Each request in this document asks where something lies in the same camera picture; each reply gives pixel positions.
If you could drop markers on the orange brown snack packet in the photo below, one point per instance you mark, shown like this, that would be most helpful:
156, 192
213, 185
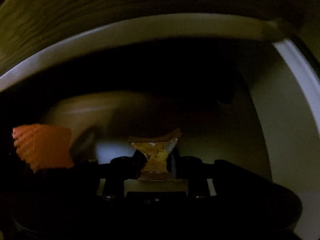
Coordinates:
157, 151

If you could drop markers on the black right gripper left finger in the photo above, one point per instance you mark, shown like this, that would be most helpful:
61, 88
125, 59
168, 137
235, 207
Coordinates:
119, 170

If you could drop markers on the orange mesh bag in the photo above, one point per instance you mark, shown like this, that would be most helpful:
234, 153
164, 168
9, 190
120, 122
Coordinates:
43, 146

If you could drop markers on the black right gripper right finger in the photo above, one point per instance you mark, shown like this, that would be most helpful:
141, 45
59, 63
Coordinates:
197, 176

